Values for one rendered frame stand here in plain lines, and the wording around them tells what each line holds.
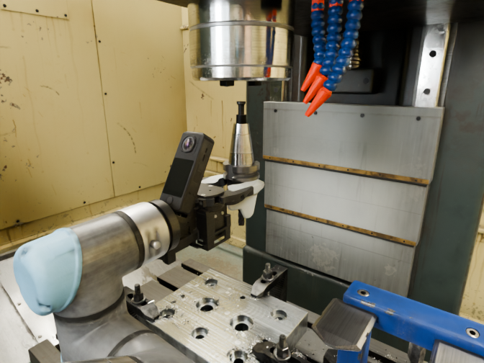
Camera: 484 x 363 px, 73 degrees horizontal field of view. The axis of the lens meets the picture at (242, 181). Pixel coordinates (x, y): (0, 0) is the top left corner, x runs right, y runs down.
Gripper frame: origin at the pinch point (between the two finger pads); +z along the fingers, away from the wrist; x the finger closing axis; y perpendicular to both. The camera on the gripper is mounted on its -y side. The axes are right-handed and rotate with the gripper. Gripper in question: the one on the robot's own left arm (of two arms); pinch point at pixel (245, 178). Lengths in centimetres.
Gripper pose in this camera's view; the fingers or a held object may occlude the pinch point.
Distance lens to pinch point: 57.6
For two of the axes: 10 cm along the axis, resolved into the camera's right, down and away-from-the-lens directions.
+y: 0.1, 9.6, 2.9
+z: 6.1, -2.4, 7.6
